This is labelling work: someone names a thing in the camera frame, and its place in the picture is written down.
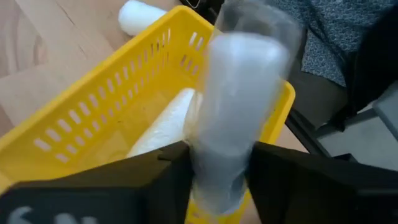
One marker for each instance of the translucent white plastic bottle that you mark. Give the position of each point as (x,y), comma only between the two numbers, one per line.
(242,93)

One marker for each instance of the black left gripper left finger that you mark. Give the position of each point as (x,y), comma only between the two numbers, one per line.
(93,199)

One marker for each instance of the yellow slotted plastic basket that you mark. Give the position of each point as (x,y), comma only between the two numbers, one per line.
(93,93)

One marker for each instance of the black aluminium table frame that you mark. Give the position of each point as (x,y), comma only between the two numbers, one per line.
(306,133)

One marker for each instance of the white gauze roll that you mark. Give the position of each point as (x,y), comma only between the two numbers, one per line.
(168,124)
(136,15)

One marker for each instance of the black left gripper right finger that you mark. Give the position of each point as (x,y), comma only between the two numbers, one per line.
(311,193)

